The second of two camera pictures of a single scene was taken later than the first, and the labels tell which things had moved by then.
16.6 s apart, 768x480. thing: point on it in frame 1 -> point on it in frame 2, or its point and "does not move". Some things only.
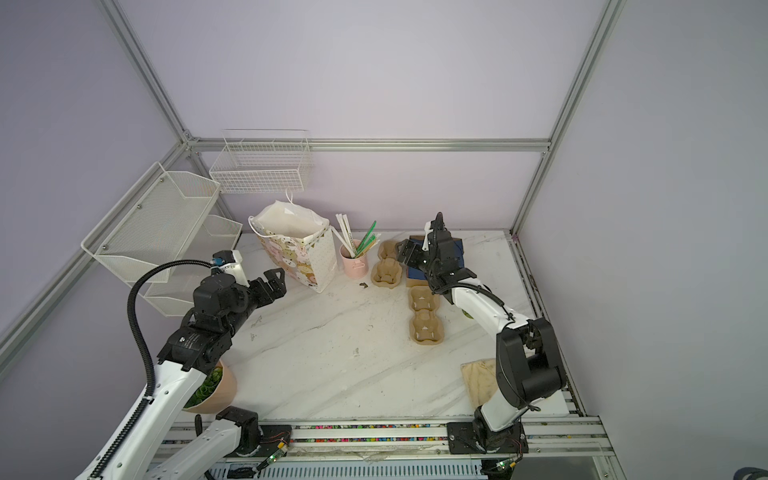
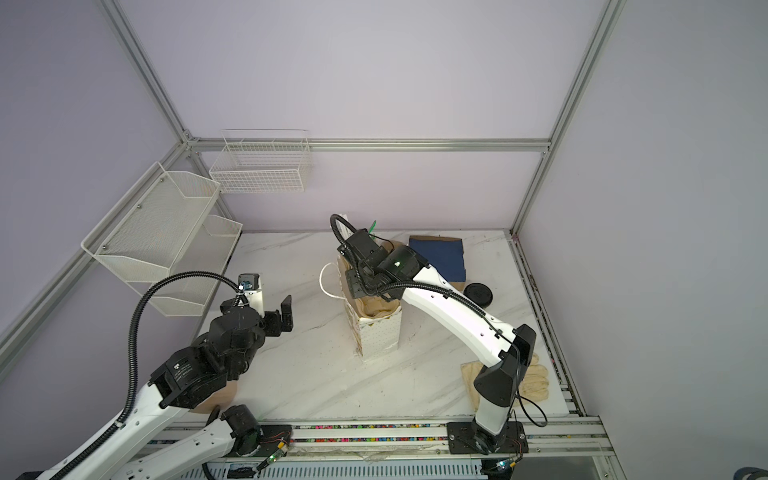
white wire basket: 262,160 does not move
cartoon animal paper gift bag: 300,240 -> 375,322
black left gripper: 276,286 -> 274,327
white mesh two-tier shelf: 165,217 does not move
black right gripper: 414,250 -> 356,290
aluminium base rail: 557,447 does not move
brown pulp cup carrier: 426,326 -> 371,306
